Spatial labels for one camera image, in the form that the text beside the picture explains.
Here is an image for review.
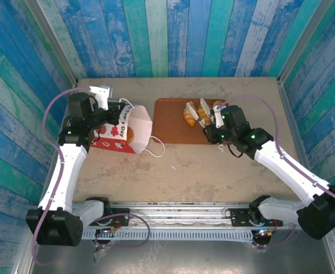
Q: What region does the fake croissant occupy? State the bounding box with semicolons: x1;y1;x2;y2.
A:
183;100;199;127
197;99;213;126

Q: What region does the red and white paper bag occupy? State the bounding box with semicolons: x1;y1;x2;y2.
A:
90;98;166;158

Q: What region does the brown rectangular tray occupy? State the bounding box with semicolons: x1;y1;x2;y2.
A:
151;98;228;145

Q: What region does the small circuit board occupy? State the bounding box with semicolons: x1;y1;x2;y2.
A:
95;227;119;239
254;227;277;238

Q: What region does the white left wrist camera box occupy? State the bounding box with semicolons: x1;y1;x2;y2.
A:
89;85;113;111

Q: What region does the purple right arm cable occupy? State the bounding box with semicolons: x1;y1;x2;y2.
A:
217;95;335;249

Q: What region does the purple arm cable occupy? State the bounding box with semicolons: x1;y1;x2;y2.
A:
217;95;335;249
31;87;151;267

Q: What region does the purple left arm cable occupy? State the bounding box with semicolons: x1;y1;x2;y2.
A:
31;87;151;267

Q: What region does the aluminium table side rail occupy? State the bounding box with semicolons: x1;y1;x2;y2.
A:
277;78;310;160

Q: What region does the aluminium corner post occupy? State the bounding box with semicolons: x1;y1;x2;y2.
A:
24;0;78;86
278;0;328;83

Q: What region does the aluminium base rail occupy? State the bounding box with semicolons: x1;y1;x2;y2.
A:
107;200;256;229

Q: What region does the white slotted cable duct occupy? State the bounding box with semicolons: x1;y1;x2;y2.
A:
81;227;256;244

